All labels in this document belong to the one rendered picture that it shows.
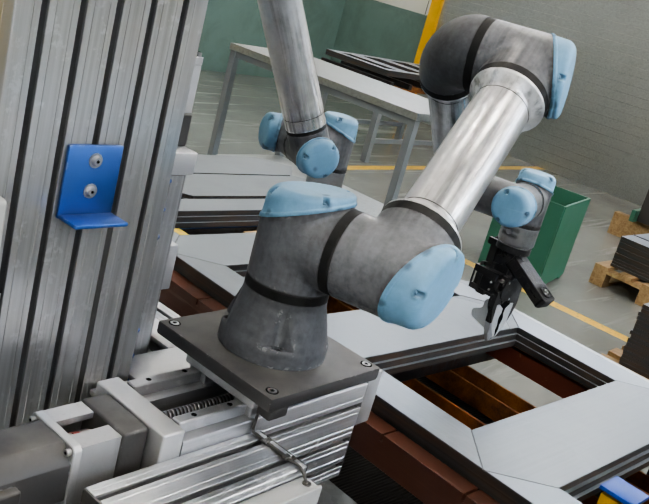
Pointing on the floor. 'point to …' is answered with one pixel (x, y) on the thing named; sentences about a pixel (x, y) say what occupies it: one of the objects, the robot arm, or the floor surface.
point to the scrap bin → (552, 234)
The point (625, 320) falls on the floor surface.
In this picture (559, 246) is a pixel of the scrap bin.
